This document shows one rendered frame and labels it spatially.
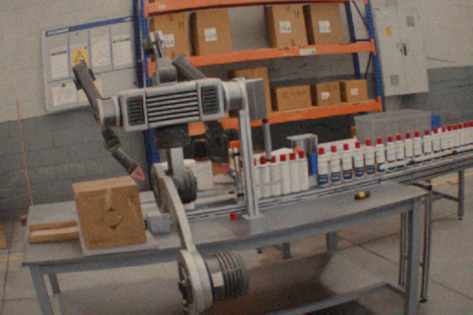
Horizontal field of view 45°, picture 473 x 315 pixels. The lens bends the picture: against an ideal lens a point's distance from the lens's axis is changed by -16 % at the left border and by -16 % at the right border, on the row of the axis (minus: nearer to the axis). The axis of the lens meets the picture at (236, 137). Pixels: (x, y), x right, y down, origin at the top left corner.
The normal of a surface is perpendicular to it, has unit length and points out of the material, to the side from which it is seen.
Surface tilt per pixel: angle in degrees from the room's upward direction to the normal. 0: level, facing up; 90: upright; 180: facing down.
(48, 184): 90
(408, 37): 90
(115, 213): 90
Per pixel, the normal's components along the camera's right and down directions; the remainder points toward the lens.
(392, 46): 0.30, 0.09
